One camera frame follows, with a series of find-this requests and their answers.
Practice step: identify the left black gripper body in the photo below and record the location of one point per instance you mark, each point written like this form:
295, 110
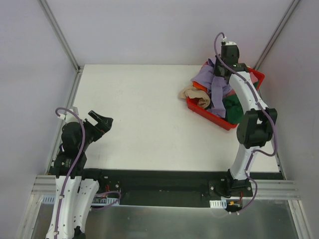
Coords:
95, 123

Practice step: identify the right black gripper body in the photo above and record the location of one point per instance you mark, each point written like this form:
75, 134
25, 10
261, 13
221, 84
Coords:
220, 70

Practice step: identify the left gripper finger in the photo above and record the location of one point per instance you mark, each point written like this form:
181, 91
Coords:
105, 124
95, 116

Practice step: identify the purple t shirt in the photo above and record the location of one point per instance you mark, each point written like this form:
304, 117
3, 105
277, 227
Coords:
217, 88

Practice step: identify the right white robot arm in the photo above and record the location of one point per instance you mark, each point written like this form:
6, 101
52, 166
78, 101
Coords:
256, 128

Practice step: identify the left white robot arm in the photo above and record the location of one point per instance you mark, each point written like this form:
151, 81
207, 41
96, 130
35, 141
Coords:
76, 186

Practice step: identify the orange t shirt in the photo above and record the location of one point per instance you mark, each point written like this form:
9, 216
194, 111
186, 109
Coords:
199, 86

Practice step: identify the pink t shirt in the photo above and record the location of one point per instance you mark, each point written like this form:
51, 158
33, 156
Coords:
232, 92

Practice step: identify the beige t shirt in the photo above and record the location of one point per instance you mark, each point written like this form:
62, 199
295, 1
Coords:
195, 93

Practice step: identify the red plastic bin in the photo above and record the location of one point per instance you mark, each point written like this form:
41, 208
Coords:
192, 105

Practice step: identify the green t shirt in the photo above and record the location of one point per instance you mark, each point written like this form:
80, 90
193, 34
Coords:
234, 111

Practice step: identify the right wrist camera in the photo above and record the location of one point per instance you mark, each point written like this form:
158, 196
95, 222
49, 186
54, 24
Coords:
226, 42

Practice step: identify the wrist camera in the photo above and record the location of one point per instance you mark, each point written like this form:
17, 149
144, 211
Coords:
67, 115
226, 42

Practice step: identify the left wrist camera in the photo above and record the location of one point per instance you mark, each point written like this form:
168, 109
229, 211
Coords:
67, 115

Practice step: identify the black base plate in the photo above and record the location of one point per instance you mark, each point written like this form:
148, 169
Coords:
193, 200

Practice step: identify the aluminium frame rail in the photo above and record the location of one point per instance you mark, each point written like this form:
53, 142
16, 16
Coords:
262, 189

